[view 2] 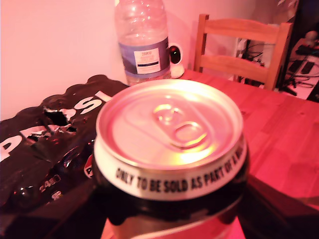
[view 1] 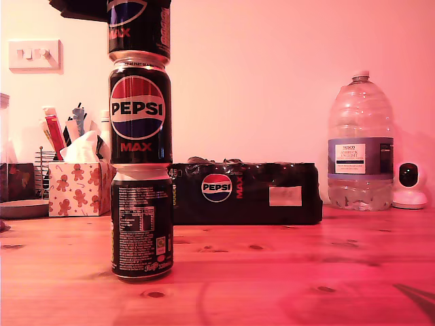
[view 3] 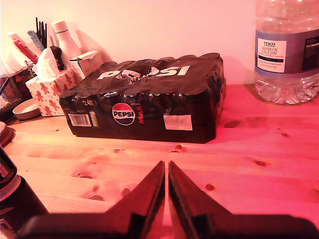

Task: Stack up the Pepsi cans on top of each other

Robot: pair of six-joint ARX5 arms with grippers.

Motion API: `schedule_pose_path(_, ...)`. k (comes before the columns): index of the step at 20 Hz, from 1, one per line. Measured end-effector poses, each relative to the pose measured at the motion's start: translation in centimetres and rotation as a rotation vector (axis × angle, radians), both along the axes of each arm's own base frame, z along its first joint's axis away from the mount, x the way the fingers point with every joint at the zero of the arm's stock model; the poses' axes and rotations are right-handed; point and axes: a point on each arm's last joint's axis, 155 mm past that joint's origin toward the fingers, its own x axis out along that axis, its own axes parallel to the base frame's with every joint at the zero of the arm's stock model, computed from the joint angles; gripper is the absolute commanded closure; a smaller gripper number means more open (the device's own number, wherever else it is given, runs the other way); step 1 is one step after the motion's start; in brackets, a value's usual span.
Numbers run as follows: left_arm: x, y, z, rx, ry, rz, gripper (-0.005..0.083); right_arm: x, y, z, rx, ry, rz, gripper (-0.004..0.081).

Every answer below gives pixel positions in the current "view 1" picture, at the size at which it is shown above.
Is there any black Pepsi Max multipack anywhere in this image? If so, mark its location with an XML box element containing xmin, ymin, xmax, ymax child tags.
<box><xmin>171</xmin><ymin>156</ymin><xmax>324</xmax><ymax>225</ymax></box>

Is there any dark printed box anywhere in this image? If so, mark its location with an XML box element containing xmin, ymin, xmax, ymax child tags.
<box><xmin>0</xmin><ymin>162</ymin><xmax>35</xmax><ymax>201</ymax></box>

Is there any white wall switch plate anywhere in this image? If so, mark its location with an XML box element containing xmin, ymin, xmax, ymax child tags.
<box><xmin>8</xmin><ymin>39</ymin><xmax>64</xmax><ymax>74</ymax></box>

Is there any small white round camera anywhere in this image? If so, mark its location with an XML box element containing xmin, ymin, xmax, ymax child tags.
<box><xmin>391</xmin><ymin>162</ymin><xmax>428</xmax><ymax>211</ymax></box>

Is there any grey plate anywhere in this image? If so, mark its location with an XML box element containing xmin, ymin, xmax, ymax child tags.
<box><xmin>0</xmin><ymin>199</ymin><xmax>50</xmax><ymax>220</ymax></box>

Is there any white bottle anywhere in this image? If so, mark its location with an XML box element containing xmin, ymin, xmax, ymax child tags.
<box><xmin>100</xmin><ymin>109</ymin><xmax>111</xmax><ymax>143</ymax></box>

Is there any pale blue packet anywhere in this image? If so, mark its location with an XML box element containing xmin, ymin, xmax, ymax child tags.
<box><xmin>70</xmin><ymin>101</ymin><xmax>88</xmax><ymax>137</ymax></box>

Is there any wire basket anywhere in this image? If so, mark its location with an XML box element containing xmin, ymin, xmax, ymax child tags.
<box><xmin>33</xmin><ymin>146</ymin><xmax>65</xmax><ymax>200</ymax></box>

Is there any gingerbread print tissue box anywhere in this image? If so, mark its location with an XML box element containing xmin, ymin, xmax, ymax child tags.
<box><xmin>48</xmin><ymin>162</ymin><xmax>116</xmax><ymax>217</ymax></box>

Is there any black white striped sachet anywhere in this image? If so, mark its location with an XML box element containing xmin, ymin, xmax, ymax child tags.
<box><xmin>97</xmin><ymin>134</ymin><xmax>111</xmax><ymax>160</ymax></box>
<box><xmin>63</xmin><ymin>117</ymin><xmax>82</xmax><ymax>147</ymax></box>

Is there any large clear water bottle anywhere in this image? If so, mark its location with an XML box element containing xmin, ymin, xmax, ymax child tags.
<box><xmin>328</xmin><ymin>70</ymin><xmax>395</xmax><ymax>212</ymax></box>

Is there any black Pepsi Max can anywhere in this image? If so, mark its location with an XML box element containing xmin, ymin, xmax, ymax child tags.
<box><xmin>108</xmin><ymin>56</ymin><xmax>173</xmax><ymax>166</ymax></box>
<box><xmin>107</xmin><ymin>0</ymin><xmax>171</xmax><ymax>65</ymax></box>
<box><xmin>110</xmin><ymin>162</ymin><xmax>174</xmax><ymax>283</ymax></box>

